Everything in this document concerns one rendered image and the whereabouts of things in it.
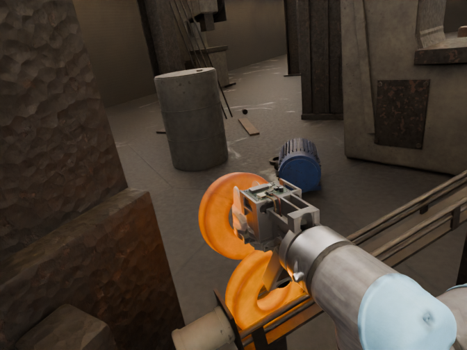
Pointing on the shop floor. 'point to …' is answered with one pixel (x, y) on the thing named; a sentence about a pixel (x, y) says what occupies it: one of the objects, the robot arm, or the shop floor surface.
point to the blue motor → (300, 164)
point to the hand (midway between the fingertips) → (240, 205)
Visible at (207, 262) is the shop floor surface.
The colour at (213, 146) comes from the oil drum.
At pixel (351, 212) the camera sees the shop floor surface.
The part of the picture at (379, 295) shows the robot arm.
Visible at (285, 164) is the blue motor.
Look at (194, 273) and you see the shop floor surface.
